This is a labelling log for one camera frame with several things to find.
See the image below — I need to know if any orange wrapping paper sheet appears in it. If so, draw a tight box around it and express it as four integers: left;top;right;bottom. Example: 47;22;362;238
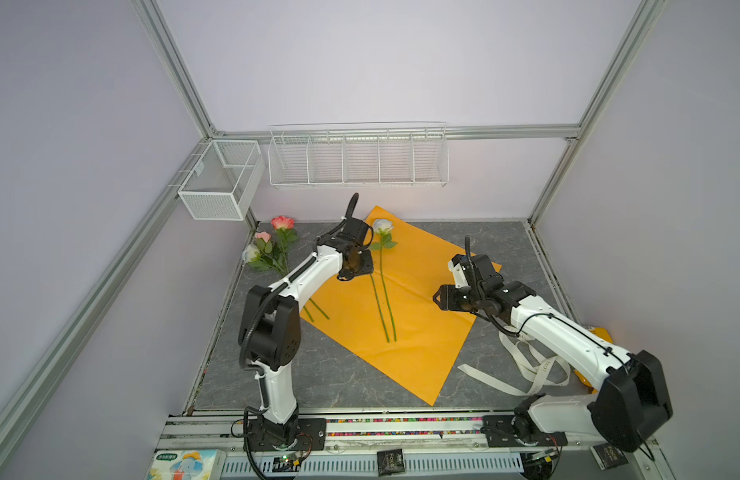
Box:
302;206;475;406

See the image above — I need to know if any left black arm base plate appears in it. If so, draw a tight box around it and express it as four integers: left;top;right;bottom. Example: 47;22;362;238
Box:
243;418;327;452

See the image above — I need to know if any black square card middle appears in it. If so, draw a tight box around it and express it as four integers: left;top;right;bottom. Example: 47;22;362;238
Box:
377;449;406;477

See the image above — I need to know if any pale white fake rose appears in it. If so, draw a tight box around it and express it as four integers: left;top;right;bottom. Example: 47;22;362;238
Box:
242;244;271;271

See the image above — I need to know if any white slotted cable duct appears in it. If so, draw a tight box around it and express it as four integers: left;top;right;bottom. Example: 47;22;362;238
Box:
256;452;525;479

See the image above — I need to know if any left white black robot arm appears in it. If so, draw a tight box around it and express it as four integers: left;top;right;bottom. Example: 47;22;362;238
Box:
238;217;374;425

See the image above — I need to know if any small white wire basket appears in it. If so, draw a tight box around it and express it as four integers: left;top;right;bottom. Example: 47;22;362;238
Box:
178;140;265;221

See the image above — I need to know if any tissue pack with elephant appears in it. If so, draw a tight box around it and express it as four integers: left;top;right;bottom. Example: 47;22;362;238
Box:
146;449;227;480

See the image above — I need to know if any white ribbon strip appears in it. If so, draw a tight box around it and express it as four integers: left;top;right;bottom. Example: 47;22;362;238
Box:
457;333;572;398

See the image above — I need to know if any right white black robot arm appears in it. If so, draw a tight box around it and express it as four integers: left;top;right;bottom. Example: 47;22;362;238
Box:
433;254;673;452

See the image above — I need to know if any black square card right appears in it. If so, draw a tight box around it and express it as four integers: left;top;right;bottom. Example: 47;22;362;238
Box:
590;443;629;471

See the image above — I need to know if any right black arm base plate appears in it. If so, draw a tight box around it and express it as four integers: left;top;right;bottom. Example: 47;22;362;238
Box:
480;413;568;447

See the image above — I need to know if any yellow snack bag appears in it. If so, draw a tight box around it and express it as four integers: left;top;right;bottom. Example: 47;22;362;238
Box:
572;326;616;394

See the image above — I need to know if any red pink fake rose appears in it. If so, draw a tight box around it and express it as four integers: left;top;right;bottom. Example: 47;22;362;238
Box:
270;215;332;322

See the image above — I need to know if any long white wire rack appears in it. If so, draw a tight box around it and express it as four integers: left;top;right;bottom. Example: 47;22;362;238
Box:
268;122;450;188

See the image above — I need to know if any black square card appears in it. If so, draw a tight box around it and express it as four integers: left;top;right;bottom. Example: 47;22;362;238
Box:
377;449;406;477
590;443;629;471

